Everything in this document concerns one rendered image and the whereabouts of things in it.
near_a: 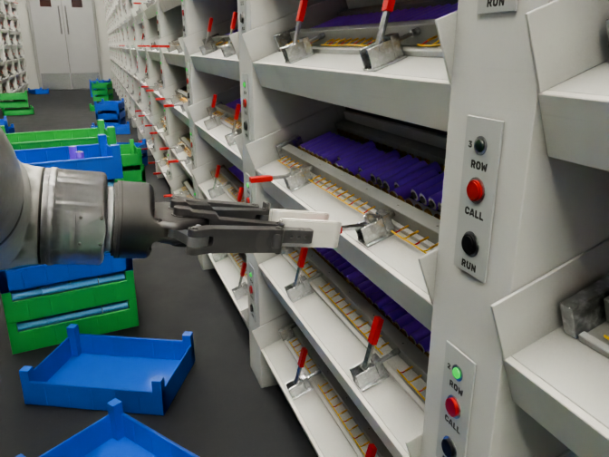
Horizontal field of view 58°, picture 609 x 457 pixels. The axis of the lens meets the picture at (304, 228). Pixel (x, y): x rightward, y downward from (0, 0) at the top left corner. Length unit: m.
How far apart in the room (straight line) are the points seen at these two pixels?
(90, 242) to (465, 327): 0.33
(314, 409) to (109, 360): 0.58
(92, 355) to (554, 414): 1.16
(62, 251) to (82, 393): 0.73
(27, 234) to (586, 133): 0.43
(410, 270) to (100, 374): 0.92
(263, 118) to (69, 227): 0.59
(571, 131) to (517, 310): 0.13
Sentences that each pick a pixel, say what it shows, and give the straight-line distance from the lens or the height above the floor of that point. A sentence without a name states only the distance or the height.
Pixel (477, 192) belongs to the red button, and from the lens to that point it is 0.43.
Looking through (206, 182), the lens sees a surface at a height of 0.30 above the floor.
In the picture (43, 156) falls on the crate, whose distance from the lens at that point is 1.57.
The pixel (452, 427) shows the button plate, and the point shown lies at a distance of 0.53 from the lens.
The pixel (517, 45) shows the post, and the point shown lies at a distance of 0.41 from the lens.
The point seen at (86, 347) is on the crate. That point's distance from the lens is 1.44.
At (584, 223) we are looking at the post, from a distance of 0.45.
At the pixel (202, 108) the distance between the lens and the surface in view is 1.72.
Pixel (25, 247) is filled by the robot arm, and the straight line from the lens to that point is 0.53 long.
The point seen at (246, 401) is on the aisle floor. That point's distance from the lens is 1.20.
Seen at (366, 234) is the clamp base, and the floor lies 0.50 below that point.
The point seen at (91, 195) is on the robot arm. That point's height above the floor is 0.58.
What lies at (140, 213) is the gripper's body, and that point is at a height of 0.56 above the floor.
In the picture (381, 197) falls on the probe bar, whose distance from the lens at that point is 0.68.
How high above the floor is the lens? 0.70
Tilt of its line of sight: 19 degrees down
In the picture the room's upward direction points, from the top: straight up
